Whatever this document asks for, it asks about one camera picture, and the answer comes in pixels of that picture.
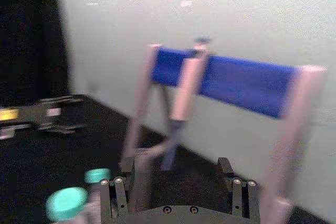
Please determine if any black table cloth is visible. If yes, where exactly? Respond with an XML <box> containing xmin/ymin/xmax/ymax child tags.
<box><xmin>0</xmin><ymin>93</ymin><xmax>330</xmax><ymax>224</ymax></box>

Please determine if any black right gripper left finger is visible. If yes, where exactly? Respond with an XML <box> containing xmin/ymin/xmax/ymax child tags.
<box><xmin>99</xmin><ymin>156</ymin><xmax>136</xmax><ymax>221</ymax></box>

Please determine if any small teal capped tube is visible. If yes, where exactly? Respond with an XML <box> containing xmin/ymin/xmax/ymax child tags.
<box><xmin>83</xmin><ymin>167</ymin><xmax>111</xmax><ymax>204</ymax></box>

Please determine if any large teal capped tube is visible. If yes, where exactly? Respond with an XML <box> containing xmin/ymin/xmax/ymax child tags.
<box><xmin>44</xmin><ymin>186</ymin><xmax>102</xmax><ymax>224</ymax></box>

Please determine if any blue rack with steel bars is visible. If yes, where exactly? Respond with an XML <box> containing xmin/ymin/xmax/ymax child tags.
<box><xmin>120</xmin><ymin>42</ymin><xmax>329</xmax><ymax>224</ymax></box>

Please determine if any dark backdrop panel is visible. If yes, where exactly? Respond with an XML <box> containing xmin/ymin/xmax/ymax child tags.
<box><xmin>0</xmin><ymin>0</ymin><xmax>71</xmax><ymax>107</ymax></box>

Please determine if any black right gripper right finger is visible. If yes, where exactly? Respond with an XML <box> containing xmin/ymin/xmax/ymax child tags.
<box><xmin>217</xmin><ymin>156</ymin><xmax>261</xmax><ymax>222</ymax></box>

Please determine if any silver tube with dark tip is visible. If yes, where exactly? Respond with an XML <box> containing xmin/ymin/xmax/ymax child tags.
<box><xmin>160</xmin><ymin>37</ymin><xmax>211</xmax><ymax>172</ymax></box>

